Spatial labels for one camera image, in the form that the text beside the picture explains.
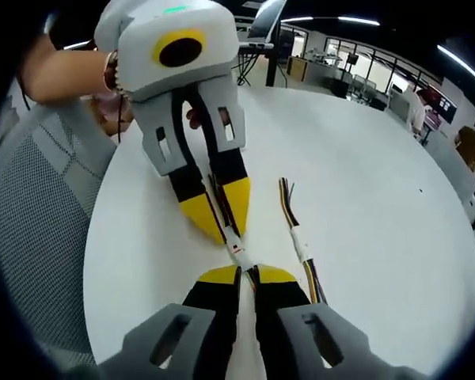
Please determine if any black yellow green JST cable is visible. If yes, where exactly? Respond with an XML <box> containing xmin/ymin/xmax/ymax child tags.
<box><xmin>278</xmin><ymin>177</ymin><xmax>308</xmax><ymax>254</ymax></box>

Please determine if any person's left hand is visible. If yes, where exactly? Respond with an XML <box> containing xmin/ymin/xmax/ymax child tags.
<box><xmin>89</xmin><ymin>89</ymin><xmax>135</xmax><ymax>136</ymax></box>

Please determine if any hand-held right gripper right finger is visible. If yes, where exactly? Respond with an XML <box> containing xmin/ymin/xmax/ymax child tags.
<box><xmin>251</xmin><ymin>264</ymin><xmax>424</xmax><ymax>380</ymax></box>

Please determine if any long curved ceiling light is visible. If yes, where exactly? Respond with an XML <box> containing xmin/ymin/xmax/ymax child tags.
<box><xmin>436</xmin><ymin>43</ymin><xmax>475</xmax><ymax>91</ymax></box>

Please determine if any red orange JST cable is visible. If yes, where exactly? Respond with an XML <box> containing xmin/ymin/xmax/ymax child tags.
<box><xmin>207</xmin><ymin>173</ymin><xmax>247</xmax><ymax>260</ymax></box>

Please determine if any red screen monitor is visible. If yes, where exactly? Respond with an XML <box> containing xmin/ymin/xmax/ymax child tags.
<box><xmin>427</xmin><ymin>88</ymin><xmax>458</xmax><ymax>123</ymax></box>

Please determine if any grey mesh office chair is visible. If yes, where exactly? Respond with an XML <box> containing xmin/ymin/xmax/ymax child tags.
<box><xmin>0</xmin><ymin>105</ymin><xmax>119</xmax><ymax>370</ymax></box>

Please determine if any silver laptop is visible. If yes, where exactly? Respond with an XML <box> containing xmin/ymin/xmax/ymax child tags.
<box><xmin>246</xmin><ymin>0</ymin><xmax>287</xmax><ymax>45</ymax></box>

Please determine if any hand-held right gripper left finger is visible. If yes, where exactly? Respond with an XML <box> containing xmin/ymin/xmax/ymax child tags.
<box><xmin>98</xmin><ymin>265</ymin><xmax>243</xmax><ymax>380</ymax></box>

